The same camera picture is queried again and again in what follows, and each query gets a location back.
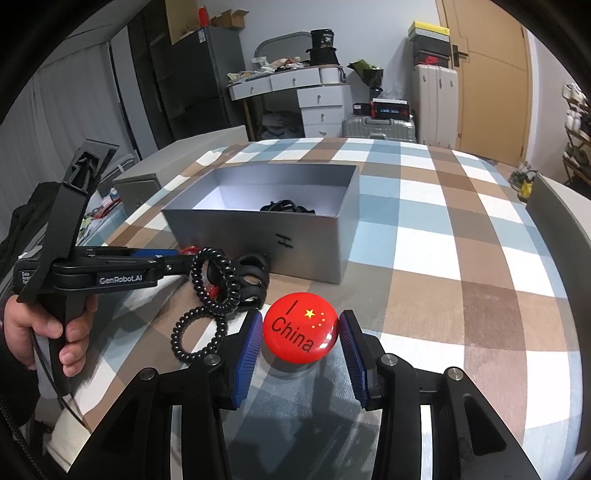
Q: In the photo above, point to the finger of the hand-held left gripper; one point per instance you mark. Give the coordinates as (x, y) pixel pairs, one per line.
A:
(173, 266)
(152, 253)

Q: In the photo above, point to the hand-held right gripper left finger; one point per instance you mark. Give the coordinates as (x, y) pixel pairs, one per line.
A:
(244, 364)

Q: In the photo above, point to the open cardboard boxes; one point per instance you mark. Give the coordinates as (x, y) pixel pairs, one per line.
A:
(228, 19)

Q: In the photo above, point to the black box with red stripe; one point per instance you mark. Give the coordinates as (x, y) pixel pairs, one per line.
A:
(383, 110)

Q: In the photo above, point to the red bottle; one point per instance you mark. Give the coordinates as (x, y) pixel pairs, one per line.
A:
(203, 16)

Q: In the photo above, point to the person's left hand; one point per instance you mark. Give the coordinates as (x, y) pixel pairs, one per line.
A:
(18, 323)

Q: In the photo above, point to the shoes on floor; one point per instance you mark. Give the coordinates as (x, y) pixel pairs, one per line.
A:
(524, 184)

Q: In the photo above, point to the green wrapped bouquet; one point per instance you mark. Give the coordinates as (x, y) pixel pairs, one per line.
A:
(369, 74)

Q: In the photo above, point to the dark refrigerator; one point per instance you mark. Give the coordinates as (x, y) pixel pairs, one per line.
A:
(198, 92)

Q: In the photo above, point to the dark wardrobe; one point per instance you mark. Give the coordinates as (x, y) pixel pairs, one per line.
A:
(147, 55)

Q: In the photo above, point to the wooden shoe rack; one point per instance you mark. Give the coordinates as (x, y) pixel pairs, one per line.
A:
(577, 157)

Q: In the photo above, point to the white desk with drawers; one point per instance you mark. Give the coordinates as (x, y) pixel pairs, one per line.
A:
(323, 99)

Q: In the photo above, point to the black bag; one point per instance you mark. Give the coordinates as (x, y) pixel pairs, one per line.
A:
(323, 56)

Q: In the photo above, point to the grey arched chair back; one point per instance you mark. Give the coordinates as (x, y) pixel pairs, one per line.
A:
(281, 46)

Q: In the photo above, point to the black printed box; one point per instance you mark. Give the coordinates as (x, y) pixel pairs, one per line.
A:
(322, 39)

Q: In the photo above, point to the silver suitcase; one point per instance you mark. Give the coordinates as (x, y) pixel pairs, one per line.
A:
(378, 130)

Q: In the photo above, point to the yellow shoe box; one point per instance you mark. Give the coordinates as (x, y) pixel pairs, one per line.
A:
(429, 30)

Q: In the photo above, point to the pile of grey clothes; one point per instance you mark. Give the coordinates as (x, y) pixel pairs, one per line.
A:
(279, 127)

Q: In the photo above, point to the black and red shoe boxes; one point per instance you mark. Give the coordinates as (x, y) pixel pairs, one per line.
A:
(429, 53)

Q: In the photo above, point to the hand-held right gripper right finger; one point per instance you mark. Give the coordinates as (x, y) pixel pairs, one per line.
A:
(353, 360)

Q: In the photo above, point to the dark clothing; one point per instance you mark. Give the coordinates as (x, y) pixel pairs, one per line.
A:
(27, 217)

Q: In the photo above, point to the rows of shoes on rack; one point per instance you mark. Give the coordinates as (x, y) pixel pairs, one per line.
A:
(575, 106)

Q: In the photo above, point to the red round badge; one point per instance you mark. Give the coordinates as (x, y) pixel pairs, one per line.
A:
(300, 341)

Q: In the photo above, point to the person's left forearm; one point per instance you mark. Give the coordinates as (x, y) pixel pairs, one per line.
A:
(21, 397)

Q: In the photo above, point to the white suitcase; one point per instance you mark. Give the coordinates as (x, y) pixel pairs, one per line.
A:
(434, 106)

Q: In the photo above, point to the grey upholstered bench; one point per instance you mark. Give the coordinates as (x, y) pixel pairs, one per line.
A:
(194, 152)
(563, 221)

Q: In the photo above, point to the checked tablecloth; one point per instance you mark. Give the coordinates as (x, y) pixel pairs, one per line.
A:
(438, 258)

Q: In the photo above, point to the desk clutter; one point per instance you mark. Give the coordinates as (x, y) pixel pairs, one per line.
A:
(268, 69)

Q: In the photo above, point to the silver cardboard box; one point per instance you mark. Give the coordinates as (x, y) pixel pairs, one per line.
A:
(300, 249)

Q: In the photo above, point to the wooden door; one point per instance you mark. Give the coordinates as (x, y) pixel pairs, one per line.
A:
(494, 92)

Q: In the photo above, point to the grey curtain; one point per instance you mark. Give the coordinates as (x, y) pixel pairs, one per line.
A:
(69, 120)

